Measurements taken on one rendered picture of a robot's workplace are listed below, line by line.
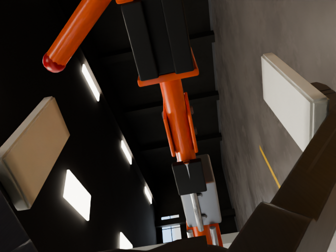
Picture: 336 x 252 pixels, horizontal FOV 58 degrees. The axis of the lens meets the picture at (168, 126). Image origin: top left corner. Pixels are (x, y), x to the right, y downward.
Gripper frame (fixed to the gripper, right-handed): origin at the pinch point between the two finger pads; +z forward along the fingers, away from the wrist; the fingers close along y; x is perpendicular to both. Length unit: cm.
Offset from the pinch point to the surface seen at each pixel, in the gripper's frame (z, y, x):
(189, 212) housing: 11.9, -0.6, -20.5
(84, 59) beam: 804, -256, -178
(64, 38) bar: 13.8, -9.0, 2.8
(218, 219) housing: 11.9, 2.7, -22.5
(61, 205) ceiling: 426, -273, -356
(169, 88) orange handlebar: 11.8, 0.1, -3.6
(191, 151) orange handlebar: 12.2, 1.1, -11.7
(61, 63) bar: 14.0, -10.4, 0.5
